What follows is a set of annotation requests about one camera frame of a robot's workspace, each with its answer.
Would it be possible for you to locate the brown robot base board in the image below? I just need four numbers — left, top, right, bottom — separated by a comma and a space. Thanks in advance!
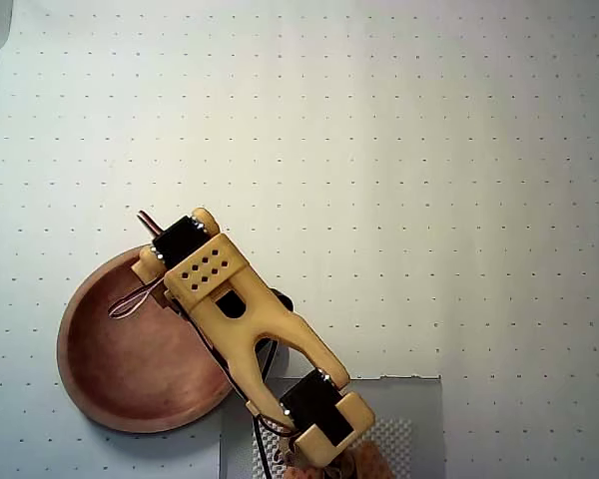
279, 438, 395, 479

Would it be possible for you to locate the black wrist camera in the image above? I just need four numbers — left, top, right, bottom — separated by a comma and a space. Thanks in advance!
274, 288, 297, 314

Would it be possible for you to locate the white red servo wire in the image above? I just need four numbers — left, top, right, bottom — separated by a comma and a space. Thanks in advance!
108, 280, 167, 319
137, 210, 165, 240

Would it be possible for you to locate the white dotted paper sheet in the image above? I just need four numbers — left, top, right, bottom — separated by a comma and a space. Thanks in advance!
0, 0, 599, 479

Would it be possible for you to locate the white mesh anti-slip mat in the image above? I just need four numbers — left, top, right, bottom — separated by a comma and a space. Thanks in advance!
252, 417, 414, 479

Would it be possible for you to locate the gray base plate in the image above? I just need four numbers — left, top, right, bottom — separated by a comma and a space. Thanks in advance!
221, 376, 445, 479

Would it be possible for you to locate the round wooden bowl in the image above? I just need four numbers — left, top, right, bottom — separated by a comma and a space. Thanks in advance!
56, 243, 236, 434

